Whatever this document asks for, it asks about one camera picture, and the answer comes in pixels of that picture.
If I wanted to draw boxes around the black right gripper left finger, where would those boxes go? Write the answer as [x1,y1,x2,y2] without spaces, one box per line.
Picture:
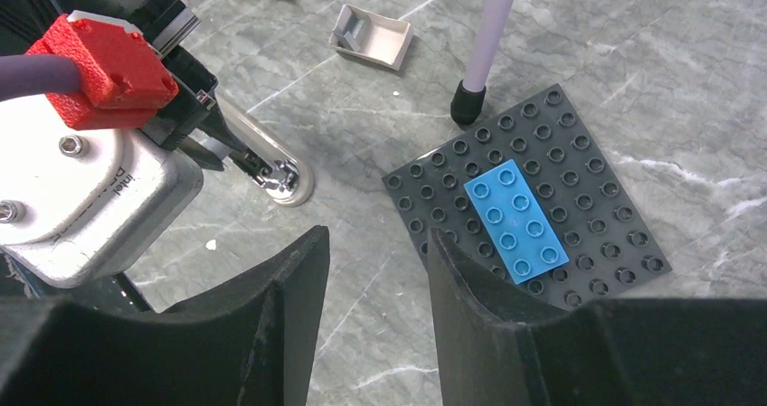
[1,225,330,405]

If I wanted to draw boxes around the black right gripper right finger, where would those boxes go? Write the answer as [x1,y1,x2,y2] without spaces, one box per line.
[427,228,766,405]

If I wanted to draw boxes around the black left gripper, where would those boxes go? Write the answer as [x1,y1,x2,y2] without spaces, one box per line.
[1,0,273,179]

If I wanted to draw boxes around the black silver stapler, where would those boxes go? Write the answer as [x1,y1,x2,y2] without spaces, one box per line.
[216,93,315,207]

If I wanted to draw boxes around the staple box tray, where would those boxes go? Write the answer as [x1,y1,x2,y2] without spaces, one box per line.
[327,4,414,71]

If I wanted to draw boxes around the blue lego brick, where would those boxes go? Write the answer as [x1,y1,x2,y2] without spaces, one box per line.
[463,160,570,285]

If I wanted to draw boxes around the dark grey lego baseplate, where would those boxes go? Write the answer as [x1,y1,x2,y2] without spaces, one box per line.
[383,85,671,310]

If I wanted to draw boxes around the staple strips in tray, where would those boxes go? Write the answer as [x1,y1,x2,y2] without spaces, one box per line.
[332,17,366,52]

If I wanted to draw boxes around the white perforated music stand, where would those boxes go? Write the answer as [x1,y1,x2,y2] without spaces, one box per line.
[450,0,514,127]

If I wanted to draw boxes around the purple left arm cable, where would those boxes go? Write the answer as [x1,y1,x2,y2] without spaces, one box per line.
[0,54,82,102]

